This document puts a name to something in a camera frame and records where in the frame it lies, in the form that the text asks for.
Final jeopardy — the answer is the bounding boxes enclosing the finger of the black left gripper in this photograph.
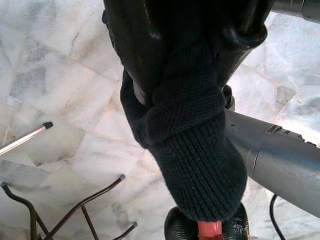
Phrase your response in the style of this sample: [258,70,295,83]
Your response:
[164,206,201,240]
[221,203,251,240]

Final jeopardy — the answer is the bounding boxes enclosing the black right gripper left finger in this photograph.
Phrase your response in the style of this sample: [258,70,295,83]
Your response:
[101,0,176,106]

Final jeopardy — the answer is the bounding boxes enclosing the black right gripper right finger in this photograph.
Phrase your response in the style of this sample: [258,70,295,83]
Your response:
[146,0,276,144]

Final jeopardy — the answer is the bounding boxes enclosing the red plastic hanger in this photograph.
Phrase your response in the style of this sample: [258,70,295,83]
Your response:
[198,220,223,240]

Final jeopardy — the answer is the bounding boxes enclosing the navy shirt red collar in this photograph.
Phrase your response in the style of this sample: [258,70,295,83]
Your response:
[119,72,249,223]

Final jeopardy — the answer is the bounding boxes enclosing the marble pattern table red edge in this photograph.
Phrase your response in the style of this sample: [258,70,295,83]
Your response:
[0,174,139,240]

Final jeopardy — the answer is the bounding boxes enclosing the silver metal clothes rack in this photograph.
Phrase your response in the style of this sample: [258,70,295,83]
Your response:
[0,121,55,157]

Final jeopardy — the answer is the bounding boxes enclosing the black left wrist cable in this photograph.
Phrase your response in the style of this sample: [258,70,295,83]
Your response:
[269,194,287,240]

